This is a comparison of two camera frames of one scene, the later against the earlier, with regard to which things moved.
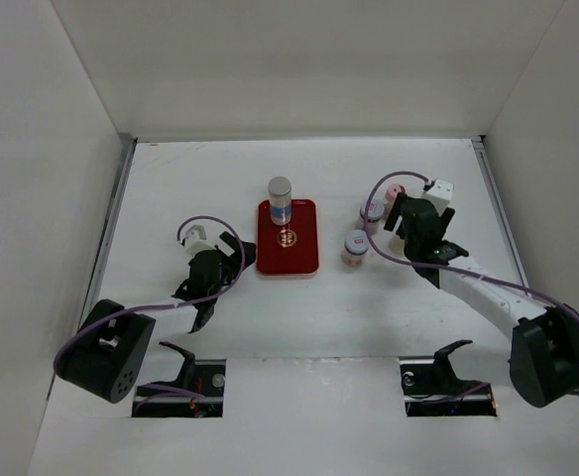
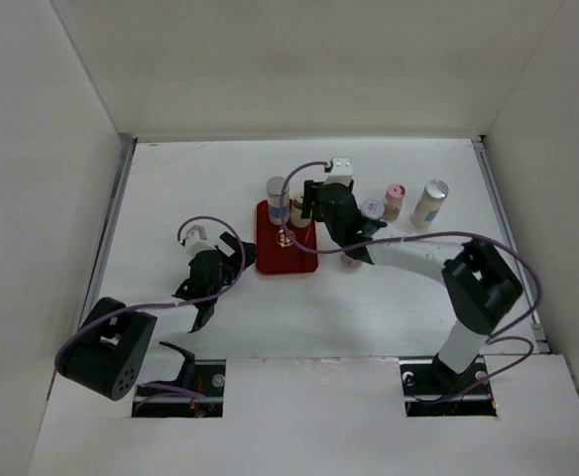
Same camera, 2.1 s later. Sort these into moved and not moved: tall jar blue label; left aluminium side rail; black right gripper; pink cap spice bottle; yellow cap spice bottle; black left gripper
Moved: black right gripper; yellow cap spice bottle
Not moved: pink cap spice bottle; tall jar blue label; left aluminium side rail; black left gripper
